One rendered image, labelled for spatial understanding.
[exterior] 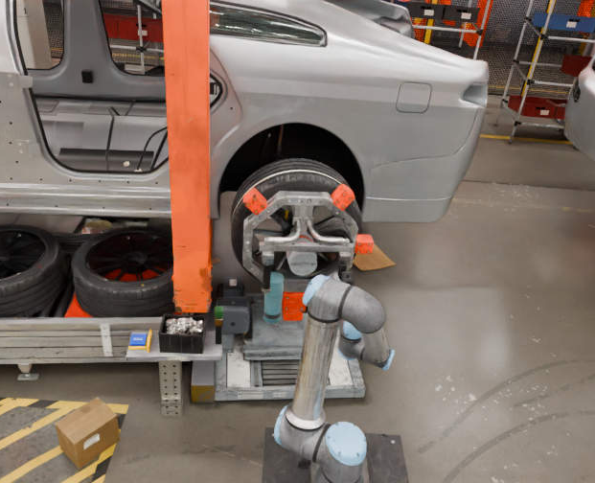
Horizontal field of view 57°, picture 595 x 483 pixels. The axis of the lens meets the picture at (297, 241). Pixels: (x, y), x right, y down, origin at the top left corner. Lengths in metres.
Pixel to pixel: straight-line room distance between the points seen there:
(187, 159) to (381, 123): 1.07
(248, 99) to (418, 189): 1.05
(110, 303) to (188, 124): 1.16
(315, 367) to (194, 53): 1.21
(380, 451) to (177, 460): 0.95
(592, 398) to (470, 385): 0.69
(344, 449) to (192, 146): 1.29
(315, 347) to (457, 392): 1.56
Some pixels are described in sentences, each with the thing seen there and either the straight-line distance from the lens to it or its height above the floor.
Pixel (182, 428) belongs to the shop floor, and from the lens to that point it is 2.92.
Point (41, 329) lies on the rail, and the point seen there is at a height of 0.35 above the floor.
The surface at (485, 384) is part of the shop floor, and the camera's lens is 3.42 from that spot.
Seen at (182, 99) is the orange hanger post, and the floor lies 1.58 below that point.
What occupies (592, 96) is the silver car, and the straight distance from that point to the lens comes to 4.72.
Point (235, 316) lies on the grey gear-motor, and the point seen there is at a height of 0.37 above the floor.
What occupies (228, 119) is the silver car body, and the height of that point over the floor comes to 1.31.
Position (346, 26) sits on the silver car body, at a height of 1.77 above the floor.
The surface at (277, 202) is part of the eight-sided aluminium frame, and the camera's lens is 2.49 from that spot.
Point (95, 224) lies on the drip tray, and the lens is 4.51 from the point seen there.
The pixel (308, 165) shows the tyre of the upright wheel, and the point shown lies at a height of 1.18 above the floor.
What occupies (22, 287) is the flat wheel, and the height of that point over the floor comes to 0.47.
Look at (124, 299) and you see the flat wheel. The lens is 2.97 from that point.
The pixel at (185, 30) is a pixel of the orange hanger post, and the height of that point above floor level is 1.83.
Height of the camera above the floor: 2.27
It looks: 32 degrees down
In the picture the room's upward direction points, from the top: 6 degrees clockwise
